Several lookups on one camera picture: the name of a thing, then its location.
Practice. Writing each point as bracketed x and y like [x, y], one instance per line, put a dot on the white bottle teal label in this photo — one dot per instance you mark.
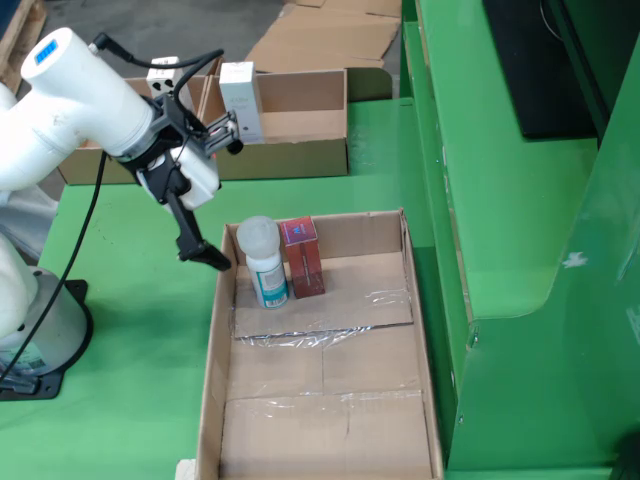
[265, 270]

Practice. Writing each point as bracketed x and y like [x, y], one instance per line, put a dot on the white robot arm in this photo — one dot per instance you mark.
[75, 110]

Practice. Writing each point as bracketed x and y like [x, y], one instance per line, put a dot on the white foam piece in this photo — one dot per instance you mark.
[186, 470]

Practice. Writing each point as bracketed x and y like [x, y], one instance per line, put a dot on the cow print carton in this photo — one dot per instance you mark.
[162, 75]

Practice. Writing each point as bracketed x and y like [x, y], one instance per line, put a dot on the red carton box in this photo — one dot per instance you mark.
[306, 265]

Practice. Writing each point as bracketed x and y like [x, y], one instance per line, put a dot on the flattened cardboard pile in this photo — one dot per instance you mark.
[320, 40]

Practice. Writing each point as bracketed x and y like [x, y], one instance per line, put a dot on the large cardboard tray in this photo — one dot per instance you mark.
[325, 410]

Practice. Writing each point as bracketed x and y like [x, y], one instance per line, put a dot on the tall white carton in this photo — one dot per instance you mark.
[240, 95]

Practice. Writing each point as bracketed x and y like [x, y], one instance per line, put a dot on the wooden pallet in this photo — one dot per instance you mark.
[20, 35]

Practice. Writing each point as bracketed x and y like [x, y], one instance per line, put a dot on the green metal cabinet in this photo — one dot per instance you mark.
[500, 200]

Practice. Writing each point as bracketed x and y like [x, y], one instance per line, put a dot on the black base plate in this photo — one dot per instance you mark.
[75, 300]

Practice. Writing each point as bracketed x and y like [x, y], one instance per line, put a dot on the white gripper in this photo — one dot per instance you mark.
[197, 175]

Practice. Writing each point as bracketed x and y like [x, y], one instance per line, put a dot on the clear plastic bag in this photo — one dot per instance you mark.
[30, 220]

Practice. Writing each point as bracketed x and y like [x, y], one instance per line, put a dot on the divided cardboard box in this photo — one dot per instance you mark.
[280, 160]

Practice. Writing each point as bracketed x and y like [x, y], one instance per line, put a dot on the dark wrist camera mount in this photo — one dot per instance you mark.
[220, 135]

